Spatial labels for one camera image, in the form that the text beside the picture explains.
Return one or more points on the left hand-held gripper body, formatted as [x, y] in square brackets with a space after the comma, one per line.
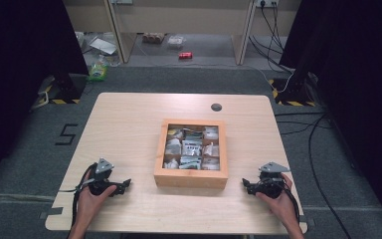
[100, 181]

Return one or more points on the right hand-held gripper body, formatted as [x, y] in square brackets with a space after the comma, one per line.
[272, 186]

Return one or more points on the wooden box with glass lid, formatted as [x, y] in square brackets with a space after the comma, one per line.
[192, 179]

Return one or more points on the person's right hand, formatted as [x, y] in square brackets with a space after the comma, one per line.
[285, 207]

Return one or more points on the person's left hand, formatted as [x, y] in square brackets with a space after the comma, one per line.
[88, 207]

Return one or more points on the grey tape strip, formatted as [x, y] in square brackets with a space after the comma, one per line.
[306, 221]

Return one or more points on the group of assorted small sachets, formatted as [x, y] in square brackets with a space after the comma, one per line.
[191, 147]

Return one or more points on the grey round table grommet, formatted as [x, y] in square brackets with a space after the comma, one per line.
[216, 107]

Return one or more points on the black stand base striped tape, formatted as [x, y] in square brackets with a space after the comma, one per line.
[64, 89]
[291, 94]

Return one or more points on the green plastic bottle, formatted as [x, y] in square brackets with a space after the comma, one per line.
[97, 70]

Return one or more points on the black curtain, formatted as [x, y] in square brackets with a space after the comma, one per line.
[361, 83]
[20, 83]

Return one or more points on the white flat sheet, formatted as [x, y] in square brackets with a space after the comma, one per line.
[103, 46]

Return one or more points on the red drink can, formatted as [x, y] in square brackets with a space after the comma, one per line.
[185, 55]

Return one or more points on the brown cardboard egg tray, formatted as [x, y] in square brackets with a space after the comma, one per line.
[153, 38]

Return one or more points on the clear plastic container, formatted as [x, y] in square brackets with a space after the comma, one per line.
[175, 42]

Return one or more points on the beige desk frame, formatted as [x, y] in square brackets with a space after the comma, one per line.
[185, 16]

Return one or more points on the white wall socket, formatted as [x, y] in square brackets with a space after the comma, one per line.
[267, 3]

